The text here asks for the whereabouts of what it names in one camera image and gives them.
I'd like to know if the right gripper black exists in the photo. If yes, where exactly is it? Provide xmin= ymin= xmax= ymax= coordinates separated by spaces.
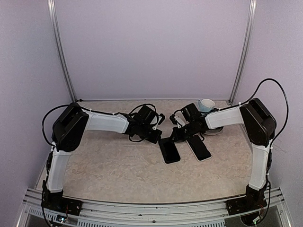
xmin=169 ymin=121 xmax=200 ymax=142

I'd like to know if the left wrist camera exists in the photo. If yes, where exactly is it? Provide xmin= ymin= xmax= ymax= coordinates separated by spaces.
xmin=151 ymin=113 xmax=165 ymax=130

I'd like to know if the black phone case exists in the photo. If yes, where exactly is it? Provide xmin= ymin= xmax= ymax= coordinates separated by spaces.
xmin=159 ymin=138 xmax=181 ymax=164

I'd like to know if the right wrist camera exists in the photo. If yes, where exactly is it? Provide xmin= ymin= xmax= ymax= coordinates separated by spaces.
xmin=169 ymin=103 xmax=202 ymax=125

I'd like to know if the light blue mug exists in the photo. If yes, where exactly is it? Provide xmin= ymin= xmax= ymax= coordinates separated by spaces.
xmin=197 ymin=99 xmax=215 ymax=113

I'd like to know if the right aluminium frame post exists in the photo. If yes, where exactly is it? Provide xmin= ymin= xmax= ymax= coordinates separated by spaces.
xmin=228 ymin=0 xmax=257 ymax=104

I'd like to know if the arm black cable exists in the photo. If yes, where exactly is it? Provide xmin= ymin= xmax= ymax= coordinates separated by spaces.
xmin=245 ymin=79 xmax=289 ymax=147
xmin=41 ymin=105 xmax=69 ymax=146

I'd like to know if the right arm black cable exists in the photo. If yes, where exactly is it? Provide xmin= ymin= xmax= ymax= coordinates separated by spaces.
xmin=245 ymin=79 xmax=289 ymax=147

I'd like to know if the front aluminium rail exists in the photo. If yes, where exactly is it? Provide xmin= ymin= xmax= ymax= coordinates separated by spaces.
xmin=15 ymin=188 xmax=293 ymax=227

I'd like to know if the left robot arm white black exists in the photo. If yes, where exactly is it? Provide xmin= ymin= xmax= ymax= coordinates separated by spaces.
xmin=43 ymin=103 xmax=165 ymax=210

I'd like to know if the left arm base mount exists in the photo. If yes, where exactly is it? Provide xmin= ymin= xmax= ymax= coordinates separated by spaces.
xmin=41 ymin=190 xmax=83 ymax=216

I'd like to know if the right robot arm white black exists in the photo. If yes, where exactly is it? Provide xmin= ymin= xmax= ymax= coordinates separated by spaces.
xmin=169 ymin=98 xmax=276 ymax=191

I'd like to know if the aluminium frame post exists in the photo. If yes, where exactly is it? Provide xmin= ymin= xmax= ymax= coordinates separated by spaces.
xmin=228 ymin=0 xmax=257 ymax=104
xmin=47 ymin=0 xmax=77 ymax=102

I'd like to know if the pink phone case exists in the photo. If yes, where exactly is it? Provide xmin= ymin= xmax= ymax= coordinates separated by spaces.
xmin=187 ymin=134 xmax=213 ymax=163

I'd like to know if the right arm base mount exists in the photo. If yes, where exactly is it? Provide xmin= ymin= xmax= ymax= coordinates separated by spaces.
xmin=226 ymin=195 xmax=267 ymax=215

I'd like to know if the left aluminium frame post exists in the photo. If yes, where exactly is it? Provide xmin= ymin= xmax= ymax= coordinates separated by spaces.
xmin=47 ymin=0 xmax=77 ymax=102

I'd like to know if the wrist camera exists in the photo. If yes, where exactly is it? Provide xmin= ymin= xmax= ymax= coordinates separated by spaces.
xmin=169 ymin=103 xmax=202 ymax=125
xmin=151 ymin=113 xmax=165 ymax=130

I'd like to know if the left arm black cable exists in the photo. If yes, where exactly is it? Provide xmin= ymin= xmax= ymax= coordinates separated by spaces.
xmin=41 ymin=105 xmax=69 ymax=146

